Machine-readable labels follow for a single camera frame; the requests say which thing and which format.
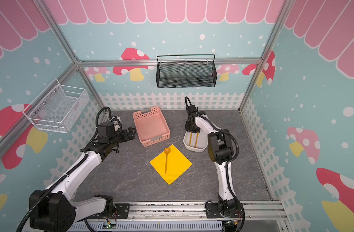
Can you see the yellow plastic knife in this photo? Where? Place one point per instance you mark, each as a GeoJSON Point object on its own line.
{"type": "Point", "coordinates": [196, 139]}

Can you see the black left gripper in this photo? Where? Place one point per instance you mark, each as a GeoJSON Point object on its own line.
{"type": "Point", "coordinates": [132, 134]}

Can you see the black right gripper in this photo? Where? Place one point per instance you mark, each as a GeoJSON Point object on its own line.
{"type": "Point", "coordinates": [191, 126]}

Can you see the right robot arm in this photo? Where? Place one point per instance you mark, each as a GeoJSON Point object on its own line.
{"type": "Point", "coordinates": [223, 149]}

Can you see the white wire wall basket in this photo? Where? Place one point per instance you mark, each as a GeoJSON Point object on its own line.
{"type": "Point", "coordinates": [57, 108]}

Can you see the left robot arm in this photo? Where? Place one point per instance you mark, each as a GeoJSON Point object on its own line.
{"type": "Point", "coordinates": [50, 209]}

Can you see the pink perforated basket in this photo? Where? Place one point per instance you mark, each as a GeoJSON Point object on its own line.
{"type": "Point", "coordinates": [151, 126]}

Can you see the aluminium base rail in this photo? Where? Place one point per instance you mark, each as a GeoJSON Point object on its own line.
{"type": "Point", "coordinates": [189, 216]}

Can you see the white plastic tray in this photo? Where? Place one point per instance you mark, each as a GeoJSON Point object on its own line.
{"type": "Point", "coordinates": [202, 142]}

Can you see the black wire wall basket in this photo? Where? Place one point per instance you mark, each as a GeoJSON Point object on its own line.
{"type": "Point", "coordinates": [186, 71]}

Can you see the yellow paper napkin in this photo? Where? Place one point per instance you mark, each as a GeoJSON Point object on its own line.
{"type": "Point", "coordinates": [178, 164]}

